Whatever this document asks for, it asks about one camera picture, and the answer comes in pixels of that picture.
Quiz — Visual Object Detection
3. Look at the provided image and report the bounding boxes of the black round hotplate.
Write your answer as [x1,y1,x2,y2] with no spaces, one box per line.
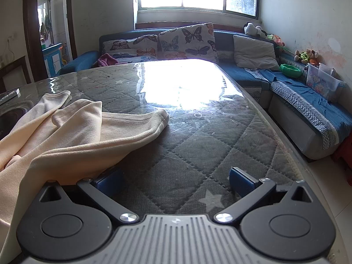
[0,107,26,141]

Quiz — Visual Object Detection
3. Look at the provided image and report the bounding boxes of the grey pillow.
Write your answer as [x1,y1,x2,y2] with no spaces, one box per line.
[233,35,280,70]

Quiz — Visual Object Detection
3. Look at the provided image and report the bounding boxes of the orange green toy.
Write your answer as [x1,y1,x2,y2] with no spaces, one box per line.
[265,34,286,48]

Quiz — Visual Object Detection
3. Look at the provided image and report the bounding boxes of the panda plush toy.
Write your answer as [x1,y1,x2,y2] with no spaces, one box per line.
[243,22,267,39]

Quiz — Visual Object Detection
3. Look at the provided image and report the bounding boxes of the red plastic stool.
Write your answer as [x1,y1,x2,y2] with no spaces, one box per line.
[331,140,352,187]

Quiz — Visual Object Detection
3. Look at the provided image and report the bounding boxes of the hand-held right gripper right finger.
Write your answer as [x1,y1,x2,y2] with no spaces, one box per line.
[214,166,317,224]

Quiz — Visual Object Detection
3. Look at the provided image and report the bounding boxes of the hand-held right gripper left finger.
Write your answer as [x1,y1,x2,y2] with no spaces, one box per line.
[38,168,139,223]

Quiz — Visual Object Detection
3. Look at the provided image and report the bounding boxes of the blue corner sofa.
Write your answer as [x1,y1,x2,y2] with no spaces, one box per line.
[56,29,352,160]

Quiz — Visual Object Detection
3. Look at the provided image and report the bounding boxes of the hanging towels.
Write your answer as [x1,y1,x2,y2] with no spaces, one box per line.
[40,14,53,42]

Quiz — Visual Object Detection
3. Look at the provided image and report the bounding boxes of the dark wooden chair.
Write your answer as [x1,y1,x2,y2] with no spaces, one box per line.
[0,56,28,94]

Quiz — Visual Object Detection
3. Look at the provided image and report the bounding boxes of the blue cabinet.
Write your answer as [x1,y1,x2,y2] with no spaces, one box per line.
[41,43,63,78]

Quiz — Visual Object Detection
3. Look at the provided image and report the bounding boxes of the large butterfly print cushion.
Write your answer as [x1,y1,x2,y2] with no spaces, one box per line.
[158,22,219,62]

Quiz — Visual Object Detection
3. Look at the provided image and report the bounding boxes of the long butterfly print cushion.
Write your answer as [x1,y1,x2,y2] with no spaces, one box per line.
[102,34,159,63]

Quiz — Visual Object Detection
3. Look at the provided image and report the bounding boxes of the blue patterned sofa cover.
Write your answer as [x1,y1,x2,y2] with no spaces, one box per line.
[245,67,352,149]

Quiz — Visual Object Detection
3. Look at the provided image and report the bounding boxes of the pink cloth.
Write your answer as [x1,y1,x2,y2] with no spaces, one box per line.
[98,53,127,68]

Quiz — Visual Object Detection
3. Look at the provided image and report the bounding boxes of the green plastic bowl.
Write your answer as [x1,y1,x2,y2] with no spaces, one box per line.
[280,64,303,78]

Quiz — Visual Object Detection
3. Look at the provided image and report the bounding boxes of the clear plastic storage box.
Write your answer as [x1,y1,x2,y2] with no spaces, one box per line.
[306,63,347,102]

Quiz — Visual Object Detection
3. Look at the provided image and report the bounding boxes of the grey quilted table cover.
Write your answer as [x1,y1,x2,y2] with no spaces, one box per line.
[0,60,303,218]

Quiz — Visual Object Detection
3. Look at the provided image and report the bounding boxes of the cream sweater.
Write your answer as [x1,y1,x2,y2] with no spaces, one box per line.
[0,90,169,229]

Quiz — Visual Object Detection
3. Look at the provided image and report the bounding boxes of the grey remote control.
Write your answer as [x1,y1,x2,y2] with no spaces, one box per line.
[0,88,21,105]

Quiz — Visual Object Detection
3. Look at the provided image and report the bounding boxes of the dark wooden door frame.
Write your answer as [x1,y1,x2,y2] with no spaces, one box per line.
[23,0,77,81]

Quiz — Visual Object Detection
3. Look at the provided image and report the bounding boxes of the brown plush toys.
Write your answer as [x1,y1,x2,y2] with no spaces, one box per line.
[294,49,319,66]

